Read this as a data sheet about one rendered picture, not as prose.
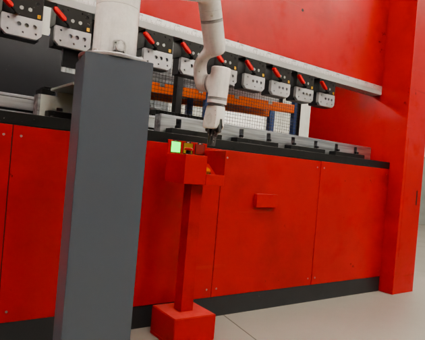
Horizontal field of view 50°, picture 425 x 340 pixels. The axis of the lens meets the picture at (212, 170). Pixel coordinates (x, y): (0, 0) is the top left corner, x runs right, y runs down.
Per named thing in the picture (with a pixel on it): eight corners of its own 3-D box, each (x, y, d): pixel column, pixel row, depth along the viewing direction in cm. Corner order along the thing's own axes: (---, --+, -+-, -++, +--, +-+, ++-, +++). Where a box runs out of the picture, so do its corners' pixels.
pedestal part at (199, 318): (178, 354, 176) (181, 324, 176) (150, 332, 196) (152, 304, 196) (220, 347, 187) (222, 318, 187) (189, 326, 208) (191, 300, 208)
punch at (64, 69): (61, 71, 188) (63, 48, 188) (60, 71, 190) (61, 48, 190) (85, 75, 194) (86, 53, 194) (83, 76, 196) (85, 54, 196)
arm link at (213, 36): (181, 21, 184) (192, 94, 197) (214, 21, 175) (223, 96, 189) (194, 17, 190) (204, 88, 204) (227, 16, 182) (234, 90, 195)
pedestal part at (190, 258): (180, 312, 190) (191, 183, 190) (173, 307, 195) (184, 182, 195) (192, 310, 193) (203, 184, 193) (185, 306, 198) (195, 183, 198)
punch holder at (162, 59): (142, 64, 206) (146, 27, 206) (134, 67, 213) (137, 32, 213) (171, 71, 215) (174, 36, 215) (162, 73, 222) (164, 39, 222)
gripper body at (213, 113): (202, 101, 195) (199, 127, 196) (216, 102, 187) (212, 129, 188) (216, 104, 200) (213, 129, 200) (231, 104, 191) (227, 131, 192)
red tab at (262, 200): (256, 207, 235) (257, 193, 235) (253, 206, 236) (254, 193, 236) (276, 208, 244) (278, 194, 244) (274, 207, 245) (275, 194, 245)
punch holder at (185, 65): (179, 73, 218) (183, 38, 218) (171, 75, 225) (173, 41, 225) (205, 78, 227) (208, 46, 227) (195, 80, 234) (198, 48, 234)
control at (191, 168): (183, 183, 182) (187, 139, 182) (164, 181, 195) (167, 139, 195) (223, 186, 193) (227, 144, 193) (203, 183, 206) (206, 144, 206)
